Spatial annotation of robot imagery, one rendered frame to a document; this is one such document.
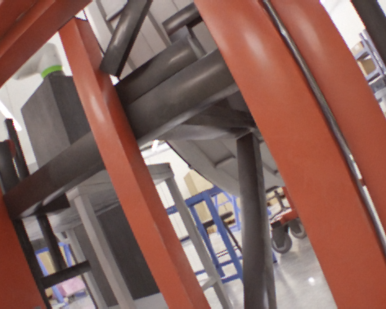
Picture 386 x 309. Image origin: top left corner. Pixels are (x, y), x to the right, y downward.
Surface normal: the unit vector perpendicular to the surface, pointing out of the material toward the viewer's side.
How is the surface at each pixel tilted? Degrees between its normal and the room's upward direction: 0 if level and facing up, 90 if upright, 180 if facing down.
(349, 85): 90
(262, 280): 43
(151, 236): 90
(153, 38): 109
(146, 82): 90
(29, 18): 90
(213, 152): 139
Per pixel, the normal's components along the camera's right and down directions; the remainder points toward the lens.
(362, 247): -0.43, 0.04
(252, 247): -0.59, -0.63
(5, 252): 0.80, -0.44
